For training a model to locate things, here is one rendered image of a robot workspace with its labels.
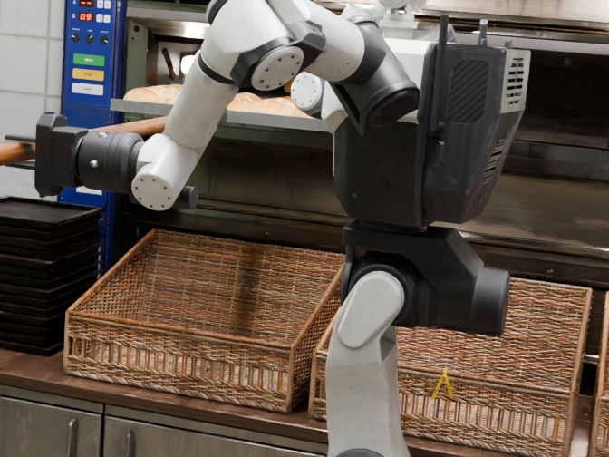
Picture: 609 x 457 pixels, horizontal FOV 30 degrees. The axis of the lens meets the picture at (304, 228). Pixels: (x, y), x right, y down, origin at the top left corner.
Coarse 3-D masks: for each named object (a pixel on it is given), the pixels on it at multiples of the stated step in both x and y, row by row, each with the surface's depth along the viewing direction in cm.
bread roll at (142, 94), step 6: (132, 90) 271; (138, 90) 270; (144, 90) 270; (150, 90) 270; (126, 96) 271; (132, 96) 270; (138, 96) 269; (144, 96) 269; (150, 96) 269; (156, 96) 270
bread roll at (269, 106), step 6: (258, 102) 264; (264, 102) 263; (270, 102) 263; (276, 102) 263; (252, 108) 264; (258, 108) 263; (264, 108) 262; (270, 108) 262; (276, 108) 262; (282, 108) 263; (282, 114) 262; (288, 114) 264
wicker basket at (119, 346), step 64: (128, 256) 286; (192, 256) 297; (256, 256) 293; (320, 256) 288; (128, 320) 255; (256, 320) 291; (320, 320) 265; (128, 384) 257; (192, 384) 253; (256, 384) 262
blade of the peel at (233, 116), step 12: (120, 108) 269; (132, 108) 268; (144, 108) 268; (156, 108) 267; (168, 108) 266; (228, 120) 263; (240, 120) 262; (252, 120) 262; (264, 120) 261; (276, 120) 260; (288, 120) 260; (300, 120) 259; (312, 120) 258
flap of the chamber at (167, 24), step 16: (128, 16) 282; (144, 16) 280; (160, 16) 279; (176, 16) 278; (192, 16) 277; (160, 32) 296; (176, 32) 293; (192, 32) 290; (416, 32) 262; (528, 48) 255; (544, 48) 254; (560, 48) 253; (576, 48) 252; (592, 48) 251; (608, 48) 250; (544, 64) 270; (560, 64) 267; (576, 64) 265; (592, 64) 262; (608, 64) 260
